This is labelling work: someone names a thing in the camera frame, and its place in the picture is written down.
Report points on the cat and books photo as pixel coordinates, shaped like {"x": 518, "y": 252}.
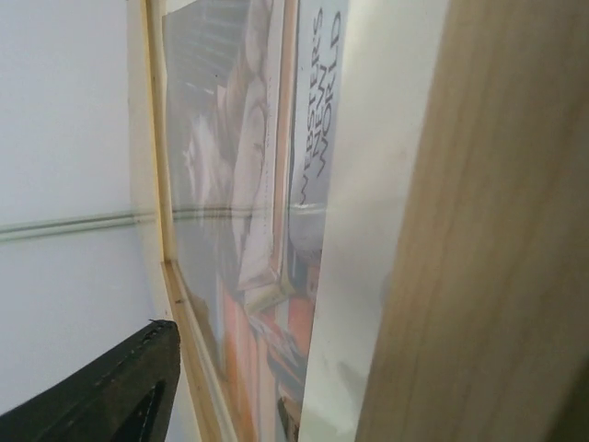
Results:
{"x": 251, "y": 100}

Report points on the white mat board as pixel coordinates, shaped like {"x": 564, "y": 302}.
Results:
{"x": 389, "y": 57}

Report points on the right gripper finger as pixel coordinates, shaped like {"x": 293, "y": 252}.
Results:
{"x": 126, "y": 394}

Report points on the wooden photo frame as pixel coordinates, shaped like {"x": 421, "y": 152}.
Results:
{"x": 484, "y": 328}

